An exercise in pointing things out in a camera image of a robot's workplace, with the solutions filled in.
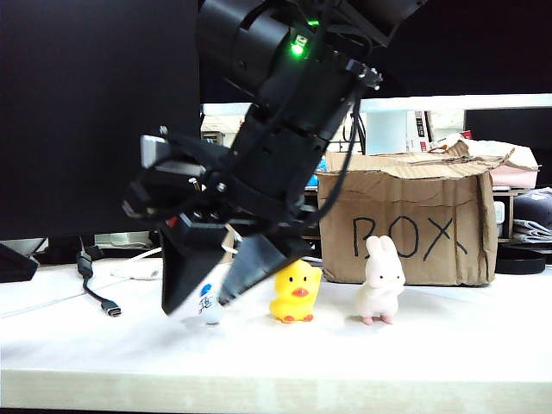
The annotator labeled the black monitor stand foot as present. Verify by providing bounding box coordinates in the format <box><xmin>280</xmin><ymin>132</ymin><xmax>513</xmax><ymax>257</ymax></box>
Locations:
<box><xmin>0</xmin><ymin>235</ymin><xmax>104</xmax><ymax>284</ymax></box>

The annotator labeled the black background monitor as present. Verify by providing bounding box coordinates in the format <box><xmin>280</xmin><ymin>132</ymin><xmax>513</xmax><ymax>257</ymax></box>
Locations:
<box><xmin>463</xmin><ymin>107</ymin><xmax>552</xmax><ymax>189</ymax></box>

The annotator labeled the cardboard box marked BOX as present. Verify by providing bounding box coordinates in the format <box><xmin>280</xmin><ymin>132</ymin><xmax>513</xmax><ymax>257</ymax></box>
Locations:
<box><xmin>316</xmin><ymin>141</ymin><xmax>517</xmax><ymax>286</ymax></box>

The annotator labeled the dark grey cap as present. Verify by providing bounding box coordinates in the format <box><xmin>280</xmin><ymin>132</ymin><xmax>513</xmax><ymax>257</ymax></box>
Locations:
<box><xmin>512</xmin><ymin>187</ymin><xmax>552</xmax><ymax>221</ymax></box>

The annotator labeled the white monitor stand column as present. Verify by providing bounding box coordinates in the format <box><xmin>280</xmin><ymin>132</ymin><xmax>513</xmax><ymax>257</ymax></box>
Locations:
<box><xmin>364</xmin><ymin>110</ymin><xmax>409</xmax><ymax>155</ymax></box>

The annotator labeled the folded grey cloth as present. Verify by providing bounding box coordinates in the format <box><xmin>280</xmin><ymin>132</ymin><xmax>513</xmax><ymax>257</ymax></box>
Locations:
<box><xmin>511</xmin><ymin>218</ymin><xmax>552</xmax><ymax>243</ymax></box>

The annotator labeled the yellow duck doll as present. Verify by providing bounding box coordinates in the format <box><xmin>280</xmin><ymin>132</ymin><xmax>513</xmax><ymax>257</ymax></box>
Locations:
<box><xmin>269</xmin><ymin>260</ymin><xmax>323</xmax><ymax>323</ymax></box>

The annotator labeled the black wooden drawer organizer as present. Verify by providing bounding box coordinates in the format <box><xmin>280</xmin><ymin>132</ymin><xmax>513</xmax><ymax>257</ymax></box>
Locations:
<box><xmin>301</xmin><ymin>185</ymin><xmax>323</xmax><ymax>261</ymax></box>

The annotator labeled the pink plastic package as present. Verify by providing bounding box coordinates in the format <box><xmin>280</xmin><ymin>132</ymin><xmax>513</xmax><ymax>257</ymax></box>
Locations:
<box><xmin>430</xmin><ymin>132</ymin><xmax>540</xmax><ymax>189</ymax></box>

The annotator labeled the large black computer monitor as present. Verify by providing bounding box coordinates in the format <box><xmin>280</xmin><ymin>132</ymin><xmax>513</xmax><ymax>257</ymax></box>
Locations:
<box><xmin>0</xmin><ymin>0</ymin><xmax>203</xmax><ymax>242</ymax></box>

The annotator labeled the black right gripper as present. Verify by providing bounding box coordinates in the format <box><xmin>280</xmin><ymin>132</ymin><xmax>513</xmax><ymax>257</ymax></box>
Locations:
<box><xmin>122</xmin><ymin>140</ymin><xmax>324</xmax><ymax>316</ymax></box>

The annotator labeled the white rabbit doll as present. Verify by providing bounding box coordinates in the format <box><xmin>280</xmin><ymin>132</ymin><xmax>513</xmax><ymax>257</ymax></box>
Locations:
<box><xmin>354</xmin><ymin>235</ymin><xmax>406</xmax><ymax>325</ymax></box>

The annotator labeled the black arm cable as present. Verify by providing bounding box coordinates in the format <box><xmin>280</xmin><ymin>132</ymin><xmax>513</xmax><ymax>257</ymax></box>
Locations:
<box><xmin>275</xmin><ymin>60</ymin><xmax>385</xmax><ymax>232</ymax></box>

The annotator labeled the black monitor with silver bezel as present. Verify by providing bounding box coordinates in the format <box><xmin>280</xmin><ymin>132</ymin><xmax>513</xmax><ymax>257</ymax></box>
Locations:
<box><xmin>197</xmin><ymin>0</ymin><xmax>552</xmax><ymax>116</ymax></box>

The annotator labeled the black USB-C cable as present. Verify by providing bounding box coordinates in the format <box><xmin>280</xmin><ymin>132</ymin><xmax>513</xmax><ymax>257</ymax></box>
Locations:
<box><xmin>76</xmin><ymin>248</ymin><xmax>122</xmax><ymax>319</ymax></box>

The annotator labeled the tiny white doll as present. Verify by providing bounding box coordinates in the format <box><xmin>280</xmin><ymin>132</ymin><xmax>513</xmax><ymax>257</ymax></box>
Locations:
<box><xmin>191</xmin><ymin>275</ymin><xmax>225</xmax><ymax>325</ymax></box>

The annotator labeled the black round base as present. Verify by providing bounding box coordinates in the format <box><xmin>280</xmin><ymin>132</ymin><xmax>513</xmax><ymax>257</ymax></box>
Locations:
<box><xmin>494</xmin><ymin>243</ymin><xmax>547</xmax><ymax>275</ymax></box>

